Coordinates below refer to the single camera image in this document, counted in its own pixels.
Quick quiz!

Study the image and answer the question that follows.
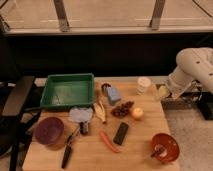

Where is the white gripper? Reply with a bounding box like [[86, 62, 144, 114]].
[[157, 74, 194, 100]]

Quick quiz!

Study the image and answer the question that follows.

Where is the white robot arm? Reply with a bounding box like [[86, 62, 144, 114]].
[[156, 47, 213, 100]]

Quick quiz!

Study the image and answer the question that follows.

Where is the white paper cup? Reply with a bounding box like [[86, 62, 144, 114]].
[[137, 77, 151, 94]]

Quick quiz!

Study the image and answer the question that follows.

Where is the orange bowl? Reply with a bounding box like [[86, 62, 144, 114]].
[[151, 133, 180, 163]]

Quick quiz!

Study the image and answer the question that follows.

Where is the blue sponge block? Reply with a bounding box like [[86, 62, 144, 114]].
[[106, 87, 121, 105]]

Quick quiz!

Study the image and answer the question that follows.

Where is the utensil in orange bowl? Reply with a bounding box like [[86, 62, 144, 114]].
[[151, 147, 165, 158]]

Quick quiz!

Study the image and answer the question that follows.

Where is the small dark mushroom toy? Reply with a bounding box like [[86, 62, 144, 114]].
[[101, 83, 111, 96]]

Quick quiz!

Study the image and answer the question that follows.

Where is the orange carrot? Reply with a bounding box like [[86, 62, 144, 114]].
[[99, 131, 120, 153]]

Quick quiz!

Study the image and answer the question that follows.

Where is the small dark brush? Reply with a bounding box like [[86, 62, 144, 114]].
[[80, 122, 89, 135]]

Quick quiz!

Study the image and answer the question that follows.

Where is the green plastic tray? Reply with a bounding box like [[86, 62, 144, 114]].
[[40, 73, 94, 110]]

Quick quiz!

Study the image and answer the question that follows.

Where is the purple bowl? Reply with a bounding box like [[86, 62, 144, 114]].
[[34, 117, 64, 145]]

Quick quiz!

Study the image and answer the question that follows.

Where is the black chair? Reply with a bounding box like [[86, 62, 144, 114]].
[[0, 76, 41, 171]]

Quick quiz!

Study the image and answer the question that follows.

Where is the black handled knife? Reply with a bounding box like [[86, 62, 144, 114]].
[[61, 128, 79, 169]]

